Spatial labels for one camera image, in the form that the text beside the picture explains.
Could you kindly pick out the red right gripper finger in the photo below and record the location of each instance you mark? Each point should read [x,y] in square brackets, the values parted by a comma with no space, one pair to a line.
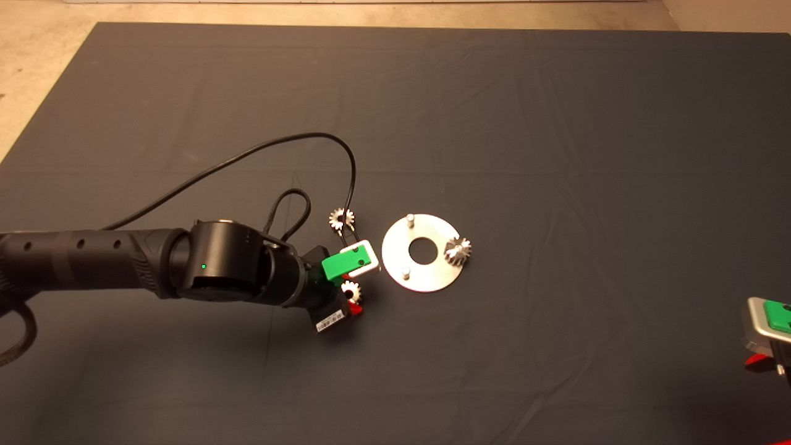
[759,361]

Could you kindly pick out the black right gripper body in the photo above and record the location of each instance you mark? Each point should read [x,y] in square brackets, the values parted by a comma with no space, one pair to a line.
[785,358]

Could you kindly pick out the dark grey table cloth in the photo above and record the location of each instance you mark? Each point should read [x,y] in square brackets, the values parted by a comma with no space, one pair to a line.
[556,123]

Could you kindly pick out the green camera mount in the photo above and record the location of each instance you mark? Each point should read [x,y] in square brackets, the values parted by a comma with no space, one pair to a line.
[340,264]
[778,316]

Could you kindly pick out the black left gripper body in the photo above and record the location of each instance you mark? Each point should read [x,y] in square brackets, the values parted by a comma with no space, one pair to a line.
[324,303]

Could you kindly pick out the small steel spur gear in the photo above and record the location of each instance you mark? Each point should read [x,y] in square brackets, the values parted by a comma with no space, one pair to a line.
[351,290]
[458,252]
[337,217]

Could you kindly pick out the round metal carrier plate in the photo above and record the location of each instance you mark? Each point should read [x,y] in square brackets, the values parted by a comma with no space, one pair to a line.
[432,278]

